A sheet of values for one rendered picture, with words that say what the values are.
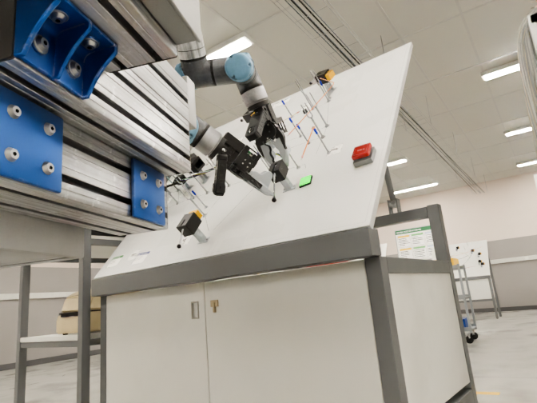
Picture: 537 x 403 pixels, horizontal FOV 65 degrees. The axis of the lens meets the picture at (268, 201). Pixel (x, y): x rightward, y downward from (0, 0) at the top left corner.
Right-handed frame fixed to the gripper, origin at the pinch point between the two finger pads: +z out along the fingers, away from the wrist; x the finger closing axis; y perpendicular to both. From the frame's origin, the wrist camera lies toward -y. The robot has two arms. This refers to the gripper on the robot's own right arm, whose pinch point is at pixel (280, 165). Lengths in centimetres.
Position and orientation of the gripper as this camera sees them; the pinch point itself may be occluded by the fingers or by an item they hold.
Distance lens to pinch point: 131.1
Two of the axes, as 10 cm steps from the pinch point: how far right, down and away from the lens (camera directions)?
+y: 4.2, -2.9, 8.6
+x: -8.2, 2.9, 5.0
